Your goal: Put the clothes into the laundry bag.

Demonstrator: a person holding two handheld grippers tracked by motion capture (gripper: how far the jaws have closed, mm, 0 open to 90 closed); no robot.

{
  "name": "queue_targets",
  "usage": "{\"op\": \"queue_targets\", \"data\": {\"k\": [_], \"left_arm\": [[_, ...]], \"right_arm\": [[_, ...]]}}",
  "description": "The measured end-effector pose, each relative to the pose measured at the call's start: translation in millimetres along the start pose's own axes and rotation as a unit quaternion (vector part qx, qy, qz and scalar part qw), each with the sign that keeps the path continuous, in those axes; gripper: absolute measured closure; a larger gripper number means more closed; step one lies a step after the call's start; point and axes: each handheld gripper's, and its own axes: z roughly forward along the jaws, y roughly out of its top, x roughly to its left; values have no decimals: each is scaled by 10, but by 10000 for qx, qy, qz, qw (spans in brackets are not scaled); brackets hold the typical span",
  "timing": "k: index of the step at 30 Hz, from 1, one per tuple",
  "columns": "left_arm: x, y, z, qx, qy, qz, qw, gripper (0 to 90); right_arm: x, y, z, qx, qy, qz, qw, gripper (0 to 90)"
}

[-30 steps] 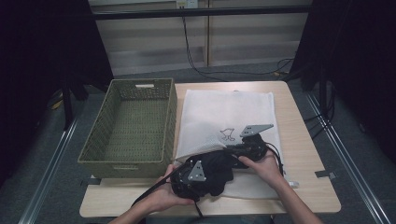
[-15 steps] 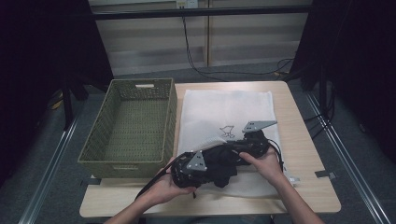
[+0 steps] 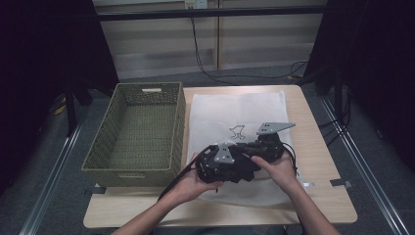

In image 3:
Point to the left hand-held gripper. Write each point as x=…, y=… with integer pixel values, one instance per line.
x=224, y=155

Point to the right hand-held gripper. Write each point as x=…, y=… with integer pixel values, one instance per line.
x=274, y=128

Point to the black cloth garment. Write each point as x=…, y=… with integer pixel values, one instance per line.
x=239, y=176

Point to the white mesh laundry bag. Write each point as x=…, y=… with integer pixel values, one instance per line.
x=228, y=111

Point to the green woven basket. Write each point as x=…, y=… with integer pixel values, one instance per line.
x=143, y=130

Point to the person's right hand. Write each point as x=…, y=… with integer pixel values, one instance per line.
x=282, y=173

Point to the person's left hand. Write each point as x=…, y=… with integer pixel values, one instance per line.
x=186, y=189

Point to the grey tape piece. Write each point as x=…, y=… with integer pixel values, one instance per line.
x=341, y=183
x=309, y=184

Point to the person's lap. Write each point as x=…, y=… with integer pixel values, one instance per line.
x=212, y=231

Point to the dark curtain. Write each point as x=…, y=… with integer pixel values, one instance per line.
x=378, y=65
x=45, y=65

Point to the black horizontal bar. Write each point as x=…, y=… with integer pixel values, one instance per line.
x=208, y=13

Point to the black stand leg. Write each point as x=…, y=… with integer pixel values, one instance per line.
x=70, y=111

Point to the metal floor rail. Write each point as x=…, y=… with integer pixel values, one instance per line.
x=52, y=179
x=365, y=163

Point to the white wall outlet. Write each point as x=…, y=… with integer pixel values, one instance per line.
x=195, y=3

